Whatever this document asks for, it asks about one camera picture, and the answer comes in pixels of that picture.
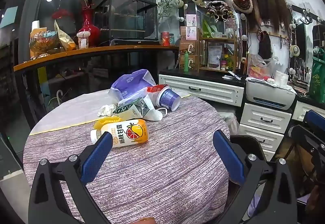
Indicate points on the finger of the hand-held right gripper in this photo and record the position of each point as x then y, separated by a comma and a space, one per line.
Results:
307, 137
316, 118

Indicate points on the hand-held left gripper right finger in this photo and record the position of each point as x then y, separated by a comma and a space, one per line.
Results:
228, 156

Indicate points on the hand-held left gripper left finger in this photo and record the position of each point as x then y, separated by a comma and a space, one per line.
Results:
97, 156

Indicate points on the foam mesh fruit net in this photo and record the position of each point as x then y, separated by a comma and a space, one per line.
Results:
108, 121

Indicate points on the orange juice bottle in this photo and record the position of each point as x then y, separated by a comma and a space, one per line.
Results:
127, 132

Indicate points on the green white milk carton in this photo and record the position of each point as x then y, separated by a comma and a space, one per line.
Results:
134, 108

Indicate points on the purple plastic bag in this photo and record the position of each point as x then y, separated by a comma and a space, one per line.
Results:
132, 84

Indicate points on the red white wrapper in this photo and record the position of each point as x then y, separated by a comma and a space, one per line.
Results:
155, 89

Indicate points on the person's right hand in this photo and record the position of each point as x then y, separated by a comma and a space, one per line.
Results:
317, 198

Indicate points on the white desk drawer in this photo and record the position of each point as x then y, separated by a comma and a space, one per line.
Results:
299, 111
203, 92

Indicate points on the white lace covered bin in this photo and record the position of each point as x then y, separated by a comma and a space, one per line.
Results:
228, 122

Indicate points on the stack of makeup palettes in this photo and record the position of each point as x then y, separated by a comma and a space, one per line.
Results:
299, 87

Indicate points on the green tote bag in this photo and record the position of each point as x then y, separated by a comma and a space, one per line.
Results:
318, 79

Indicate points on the white three-drawer cabinet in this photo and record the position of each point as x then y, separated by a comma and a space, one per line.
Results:
264, 114

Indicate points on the white printer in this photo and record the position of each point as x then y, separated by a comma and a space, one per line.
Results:
269, 94

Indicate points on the person's purple floral clothing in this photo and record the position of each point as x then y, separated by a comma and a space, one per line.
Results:
254, 203

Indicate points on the white cloth with yellow trim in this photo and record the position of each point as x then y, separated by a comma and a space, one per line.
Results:
71, 109

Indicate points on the stack of papers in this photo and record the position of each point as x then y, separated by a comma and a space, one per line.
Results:
256, 80

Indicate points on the clear bag of pink packets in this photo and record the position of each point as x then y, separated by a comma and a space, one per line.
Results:
260, 68

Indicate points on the vanity mirror with bulbs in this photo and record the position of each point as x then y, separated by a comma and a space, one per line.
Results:
299, 43
201, 14

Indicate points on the black hanging wig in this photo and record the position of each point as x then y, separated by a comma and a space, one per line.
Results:
265, 46

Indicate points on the brown printed box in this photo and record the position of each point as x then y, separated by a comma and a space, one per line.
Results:
189, 48
194, 62

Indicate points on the green bottle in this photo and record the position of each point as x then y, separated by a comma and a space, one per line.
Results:
186, 61

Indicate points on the wooden counter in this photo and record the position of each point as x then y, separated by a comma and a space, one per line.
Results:
96, 50

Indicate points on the wooden shelf rack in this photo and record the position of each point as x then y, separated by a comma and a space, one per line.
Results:
218, 40

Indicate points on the gold snack bag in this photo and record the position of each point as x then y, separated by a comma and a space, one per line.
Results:
64, 40

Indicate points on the clear glass jar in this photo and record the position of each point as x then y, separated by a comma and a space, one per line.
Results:
229, 33

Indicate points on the clear glass bowl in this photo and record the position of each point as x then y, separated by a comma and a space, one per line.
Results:
216, 35

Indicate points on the row of hanging hair extensions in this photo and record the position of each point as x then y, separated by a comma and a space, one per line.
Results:
266, 5

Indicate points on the red vase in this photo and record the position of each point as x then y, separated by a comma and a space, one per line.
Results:
88, 32

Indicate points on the golden glass bowl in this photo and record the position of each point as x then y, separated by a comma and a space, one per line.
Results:
43, 42

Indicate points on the pink photo box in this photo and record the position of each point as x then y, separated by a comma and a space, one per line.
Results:
191, 33
191, 20

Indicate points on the teal glass jar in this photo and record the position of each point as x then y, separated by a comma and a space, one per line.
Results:
172, 40

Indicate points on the red tin can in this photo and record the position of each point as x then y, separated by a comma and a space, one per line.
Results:
165, 39

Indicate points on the red round hat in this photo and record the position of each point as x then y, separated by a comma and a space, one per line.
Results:
241, 2

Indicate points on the glass display case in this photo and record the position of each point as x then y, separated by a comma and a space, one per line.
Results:
127, 18

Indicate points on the ornate dark headdress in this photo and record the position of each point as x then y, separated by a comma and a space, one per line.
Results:
218, 10

